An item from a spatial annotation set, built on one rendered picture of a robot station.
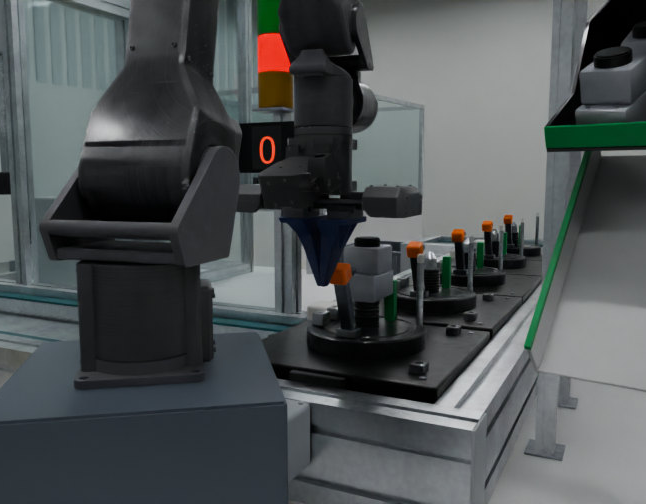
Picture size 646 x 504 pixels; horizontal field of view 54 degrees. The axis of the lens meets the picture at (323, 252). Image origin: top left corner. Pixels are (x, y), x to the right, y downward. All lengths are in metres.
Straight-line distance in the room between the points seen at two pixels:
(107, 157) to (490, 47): 11.69
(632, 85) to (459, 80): 11.51
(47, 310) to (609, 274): 0.92
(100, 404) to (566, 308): 0.46
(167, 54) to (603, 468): 0.60
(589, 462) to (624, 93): 0.39
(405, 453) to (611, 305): 0.24
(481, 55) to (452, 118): 1.19
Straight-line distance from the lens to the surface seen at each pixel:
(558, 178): 0.71
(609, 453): 0.80
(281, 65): 0.91
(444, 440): 0.55
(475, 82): 11.97
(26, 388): 0.35
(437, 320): 0.88
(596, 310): 0.64
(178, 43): 0.37
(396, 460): 0.58
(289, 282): 0.94
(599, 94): 0.60
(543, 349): 0.62
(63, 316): 1.19
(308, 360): 0.68
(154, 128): 0.35
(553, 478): 0.72
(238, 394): 0.32
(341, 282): 0.66
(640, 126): 0.58
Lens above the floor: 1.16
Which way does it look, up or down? 7 degrees down
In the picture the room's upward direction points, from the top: straight up
